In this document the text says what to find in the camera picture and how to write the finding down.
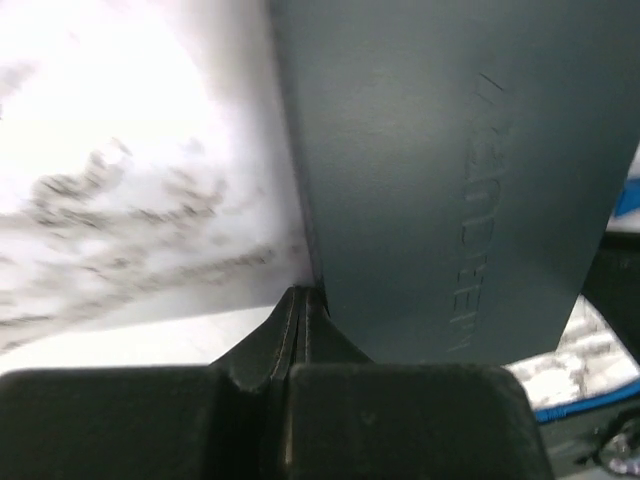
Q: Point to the black network switch box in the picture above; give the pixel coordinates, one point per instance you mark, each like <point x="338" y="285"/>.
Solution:
<point x="459" y="161"/>

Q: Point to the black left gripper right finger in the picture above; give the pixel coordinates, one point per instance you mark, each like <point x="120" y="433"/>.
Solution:
<point x="349" y="418"/>

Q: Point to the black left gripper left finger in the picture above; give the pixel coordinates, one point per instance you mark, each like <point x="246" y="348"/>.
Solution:
<point x="215" y="421"/>

